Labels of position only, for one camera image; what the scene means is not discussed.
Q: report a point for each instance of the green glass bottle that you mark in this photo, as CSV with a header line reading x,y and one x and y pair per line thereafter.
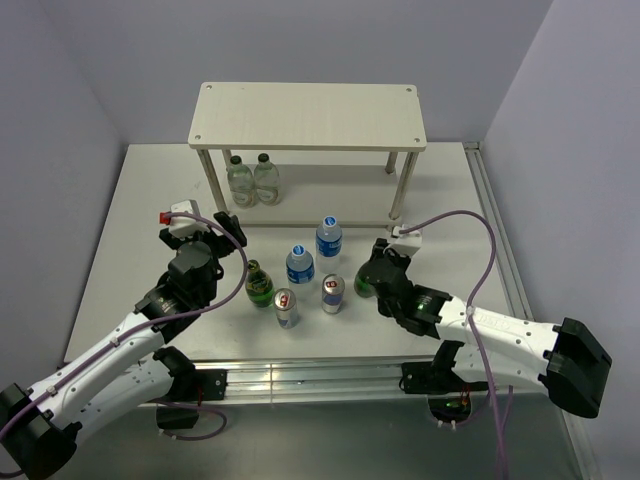
x,y
362,285
259,286

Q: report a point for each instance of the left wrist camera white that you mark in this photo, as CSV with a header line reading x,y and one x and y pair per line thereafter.
x,y
178,219

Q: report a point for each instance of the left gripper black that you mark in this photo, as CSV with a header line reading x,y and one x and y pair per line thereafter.
x,y
225,247

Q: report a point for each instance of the clear soda water bottle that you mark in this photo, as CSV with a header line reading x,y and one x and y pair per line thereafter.
x,y
267,180
241,183

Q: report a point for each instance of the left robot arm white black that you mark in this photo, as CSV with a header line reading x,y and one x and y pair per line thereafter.
x,y
42,425

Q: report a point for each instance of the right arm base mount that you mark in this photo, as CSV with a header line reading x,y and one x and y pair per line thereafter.
x,y
451,400

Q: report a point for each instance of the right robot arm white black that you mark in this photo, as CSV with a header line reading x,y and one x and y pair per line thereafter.
x,y
481,349

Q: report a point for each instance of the water bottle blue cap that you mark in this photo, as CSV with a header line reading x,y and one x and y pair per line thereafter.
x,y
328,245
300,271

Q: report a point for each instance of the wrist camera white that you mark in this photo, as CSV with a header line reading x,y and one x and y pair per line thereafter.
x,y
178,219
407,244

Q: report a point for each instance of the water bottle blue cap rear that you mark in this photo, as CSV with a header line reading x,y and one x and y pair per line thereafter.
x,y
328,245

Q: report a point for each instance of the silver energy drink can right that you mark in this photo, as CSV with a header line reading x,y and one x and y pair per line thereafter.
x,y
333,288

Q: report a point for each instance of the silver energy drink can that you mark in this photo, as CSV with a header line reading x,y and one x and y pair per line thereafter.
x,y
286,310
333,288

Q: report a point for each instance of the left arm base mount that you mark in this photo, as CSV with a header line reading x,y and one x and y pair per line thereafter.
x,y
181,407

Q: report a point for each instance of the clear soda water bottle left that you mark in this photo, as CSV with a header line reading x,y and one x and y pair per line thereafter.
x,y
241,183

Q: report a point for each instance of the white two-tier wooden shelf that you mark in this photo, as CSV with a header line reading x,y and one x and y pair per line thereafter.
x,y
342,149

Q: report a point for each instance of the aluminium frame rail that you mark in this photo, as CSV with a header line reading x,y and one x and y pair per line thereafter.
x,y
353,356

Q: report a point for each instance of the clear soda water bottle right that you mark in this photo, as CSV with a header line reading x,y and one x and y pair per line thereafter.
x,y
267,180

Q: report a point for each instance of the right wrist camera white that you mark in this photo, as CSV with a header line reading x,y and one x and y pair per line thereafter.
x,y
407,244

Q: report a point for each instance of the silver energy drink can left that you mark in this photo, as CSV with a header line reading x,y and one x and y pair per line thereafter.
x,y
286,310

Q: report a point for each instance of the water bottle blue cap front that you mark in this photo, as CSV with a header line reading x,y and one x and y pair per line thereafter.
x,y
300,271

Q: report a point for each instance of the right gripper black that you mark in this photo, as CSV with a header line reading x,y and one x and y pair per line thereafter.
x,y
378,249

